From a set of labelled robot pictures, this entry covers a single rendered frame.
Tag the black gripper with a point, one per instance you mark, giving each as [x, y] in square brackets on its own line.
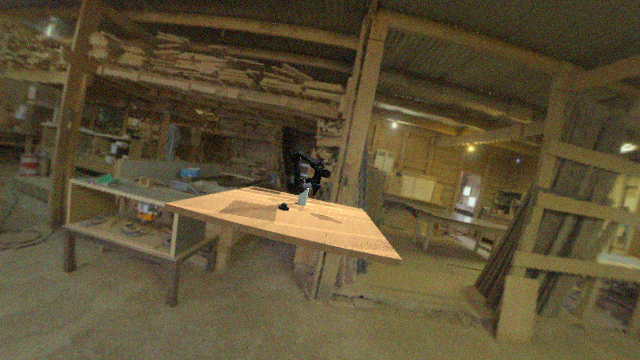
[316, 185]

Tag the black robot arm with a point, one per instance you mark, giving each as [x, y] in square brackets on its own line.
[314, 163]

